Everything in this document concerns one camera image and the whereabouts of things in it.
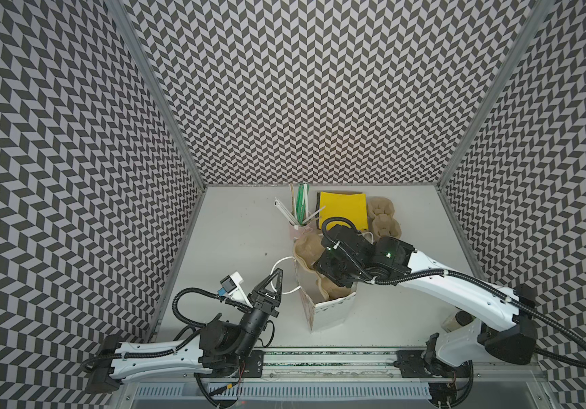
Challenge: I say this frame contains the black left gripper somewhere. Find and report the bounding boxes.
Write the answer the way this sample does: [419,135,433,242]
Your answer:
[232,269,283,361]

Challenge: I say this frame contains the white patterned gift bag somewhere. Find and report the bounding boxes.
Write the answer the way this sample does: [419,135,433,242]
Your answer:
[271,256,357,332]

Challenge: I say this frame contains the brown pulp cup carrier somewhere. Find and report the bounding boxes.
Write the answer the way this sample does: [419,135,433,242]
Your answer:
[293,231,357,302]

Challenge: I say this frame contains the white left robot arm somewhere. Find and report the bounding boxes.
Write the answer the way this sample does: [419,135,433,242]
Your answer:
[81,268,284,394]

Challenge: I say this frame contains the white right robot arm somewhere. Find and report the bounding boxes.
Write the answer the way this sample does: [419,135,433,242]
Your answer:
[313,217,586,376]

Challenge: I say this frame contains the stacked pulp cup carriers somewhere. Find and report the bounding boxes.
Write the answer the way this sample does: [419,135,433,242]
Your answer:
[366,197,401,241]

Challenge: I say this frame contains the yellow paper napkin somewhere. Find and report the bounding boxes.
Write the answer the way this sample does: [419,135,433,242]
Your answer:
[318,191,370,232]

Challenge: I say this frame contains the pink metal bucket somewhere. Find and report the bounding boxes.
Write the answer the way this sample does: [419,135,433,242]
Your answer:
[289,224,317,242]

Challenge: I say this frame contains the brown cardboard napkin box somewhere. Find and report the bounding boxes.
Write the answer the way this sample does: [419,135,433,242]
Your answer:
[315,190,371,233]

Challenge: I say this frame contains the wooden stir stick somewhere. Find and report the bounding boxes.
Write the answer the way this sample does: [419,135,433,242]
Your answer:
[289,183,297,220]

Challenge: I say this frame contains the green wrapped straw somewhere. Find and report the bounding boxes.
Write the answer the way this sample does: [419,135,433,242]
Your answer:
[296,183,308,226]

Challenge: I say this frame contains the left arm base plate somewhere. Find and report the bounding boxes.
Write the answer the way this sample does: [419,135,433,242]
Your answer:
[212,349,265,379]

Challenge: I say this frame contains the aluminium frame corner post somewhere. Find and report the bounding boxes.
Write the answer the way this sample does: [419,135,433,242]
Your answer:
[435,0,557,191]

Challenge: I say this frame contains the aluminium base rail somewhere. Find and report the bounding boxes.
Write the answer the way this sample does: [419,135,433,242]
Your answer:
[108,347,559,408]

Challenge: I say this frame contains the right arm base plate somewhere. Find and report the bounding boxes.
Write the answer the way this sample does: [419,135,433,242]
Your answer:
[394,349,457,378]

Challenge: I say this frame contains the aluminium left corner post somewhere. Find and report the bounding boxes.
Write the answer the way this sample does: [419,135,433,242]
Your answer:
[105,0,206,191]

